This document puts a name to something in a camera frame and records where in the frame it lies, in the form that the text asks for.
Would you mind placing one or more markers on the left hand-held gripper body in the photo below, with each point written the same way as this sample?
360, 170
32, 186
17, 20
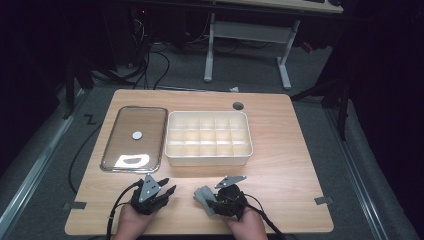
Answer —
148, 195

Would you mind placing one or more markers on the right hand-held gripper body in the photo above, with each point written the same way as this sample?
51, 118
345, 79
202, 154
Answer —
231, 200

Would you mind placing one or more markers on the grey sock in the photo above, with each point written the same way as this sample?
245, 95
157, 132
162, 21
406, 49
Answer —
201, 195

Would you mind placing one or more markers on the white divided storage box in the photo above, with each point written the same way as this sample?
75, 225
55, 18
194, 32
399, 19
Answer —
208, 160

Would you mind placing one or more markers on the person's right hand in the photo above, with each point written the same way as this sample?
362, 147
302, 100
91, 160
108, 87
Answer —
248, 226

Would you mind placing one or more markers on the person's left hand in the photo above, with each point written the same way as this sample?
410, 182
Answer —
131, 223

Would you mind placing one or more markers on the transparent plastic lid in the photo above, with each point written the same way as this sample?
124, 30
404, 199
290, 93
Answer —
133, 146

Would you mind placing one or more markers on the grey tape piece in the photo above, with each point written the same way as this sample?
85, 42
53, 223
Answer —
324, 200
75, 205

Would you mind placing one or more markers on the white paper scrap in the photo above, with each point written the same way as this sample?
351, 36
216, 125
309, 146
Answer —
234, 89

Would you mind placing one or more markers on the black stand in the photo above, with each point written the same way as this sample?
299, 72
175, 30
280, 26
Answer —
343, 113
70, 90

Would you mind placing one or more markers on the white-framed wooden desk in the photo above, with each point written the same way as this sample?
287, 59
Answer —
250, 31

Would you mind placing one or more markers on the metal floor rail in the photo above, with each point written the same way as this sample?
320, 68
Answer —
36, 170
358, 176

